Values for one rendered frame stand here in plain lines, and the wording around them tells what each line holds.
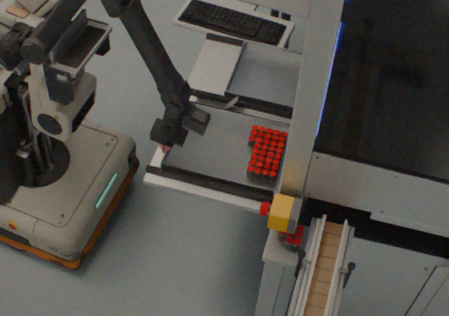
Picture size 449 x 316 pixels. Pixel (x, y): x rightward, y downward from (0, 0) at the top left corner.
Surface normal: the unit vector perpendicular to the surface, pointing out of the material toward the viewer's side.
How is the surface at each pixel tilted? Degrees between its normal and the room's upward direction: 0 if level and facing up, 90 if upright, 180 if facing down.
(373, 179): 90
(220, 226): 0
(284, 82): 0
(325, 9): 90
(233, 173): 0
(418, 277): 90
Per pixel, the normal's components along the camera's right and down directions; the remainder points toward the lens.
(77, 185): 0.04, -0.63
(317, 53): -0.27, 0.74
